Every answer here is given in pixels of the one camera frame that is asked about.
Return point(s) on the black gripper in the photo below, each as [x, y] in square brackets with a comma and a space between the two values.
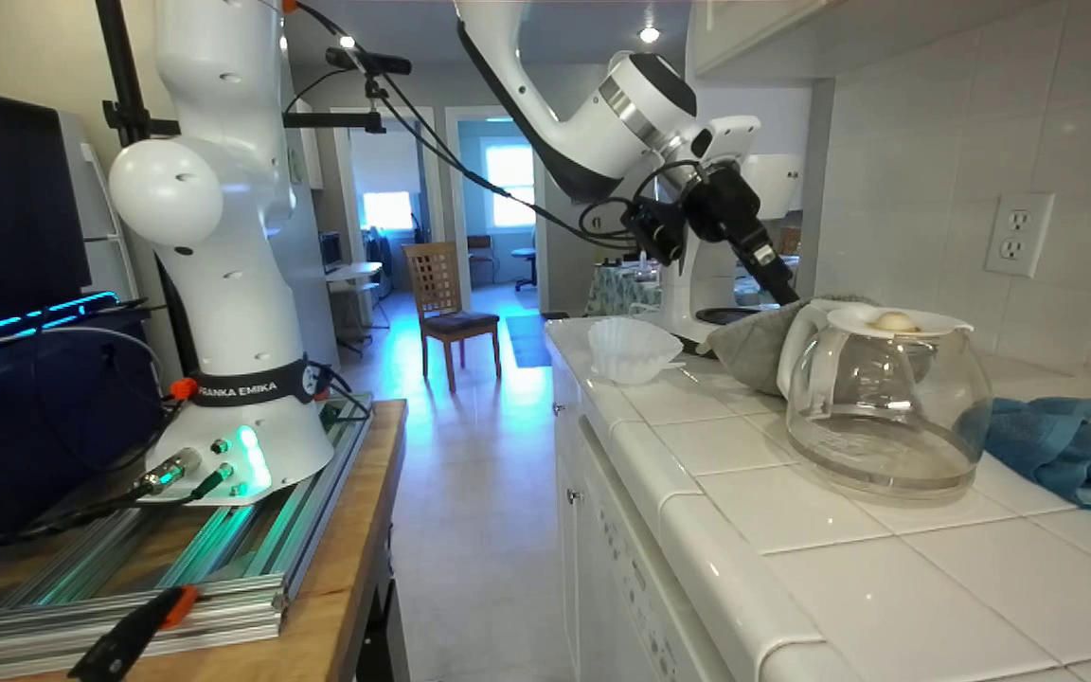
[727, 210]

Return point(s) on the grey quilted mat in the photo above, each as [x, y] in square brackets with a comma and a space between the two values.
[747, 348]

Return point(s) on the white coffee maker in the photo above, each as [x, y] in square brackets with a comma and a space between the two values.
[699, 286]

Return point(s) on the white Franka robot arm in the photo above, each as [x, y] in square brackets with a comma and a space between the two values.
[228, 253]

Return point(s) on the table with floral cloth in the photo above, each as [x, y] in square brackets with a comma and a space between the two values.
[621, 290]

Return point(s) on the ceiling light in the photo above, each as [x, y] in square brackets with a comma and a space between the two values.
[649, 33]

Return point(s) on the white base cabinet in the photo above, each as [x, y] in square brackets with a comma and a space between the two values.
[621, 571]

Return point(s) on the blue cloth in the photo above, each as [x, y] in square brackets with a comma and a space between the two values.
[1062, 443]

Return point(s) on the wooden chair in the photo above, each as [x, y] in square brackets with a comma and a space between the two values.
[435, 286]

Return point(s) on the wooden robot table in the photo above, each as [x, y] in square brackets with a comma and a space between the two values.
[357, 531]

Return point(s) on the black vertical stand pole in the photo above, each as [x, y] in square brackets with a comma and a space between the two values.
[115, 78]

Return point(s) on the dark blue bag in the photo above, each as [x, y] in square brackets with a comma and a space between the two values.
[38, 431]

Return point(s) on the black computer monitor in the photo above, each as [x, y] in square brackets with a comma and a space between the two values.
[1, 204]

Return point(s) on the white wall outlet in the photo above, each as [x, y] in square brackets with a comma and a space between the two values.
[1019, 232]

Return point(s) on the black stereo camera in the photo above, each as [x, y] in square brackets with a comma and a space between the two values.
[375, 64]

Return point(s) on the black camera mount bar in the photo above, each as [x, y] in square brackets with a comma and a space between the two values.
[329, 122]

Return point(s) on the aluminium rail frame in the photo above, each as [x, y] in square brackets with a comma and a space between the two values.
[129, 571]

